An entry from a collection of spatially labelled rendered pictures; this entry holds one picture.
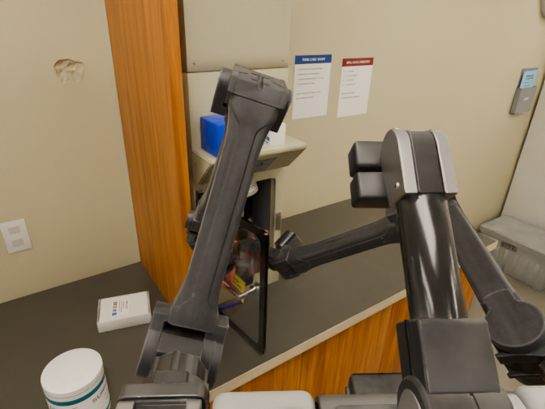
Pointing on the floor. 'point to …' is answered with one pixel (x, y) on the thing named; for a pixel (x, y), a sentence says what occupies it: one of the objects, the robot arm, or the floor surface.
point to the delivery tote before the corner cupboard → (518, 249)
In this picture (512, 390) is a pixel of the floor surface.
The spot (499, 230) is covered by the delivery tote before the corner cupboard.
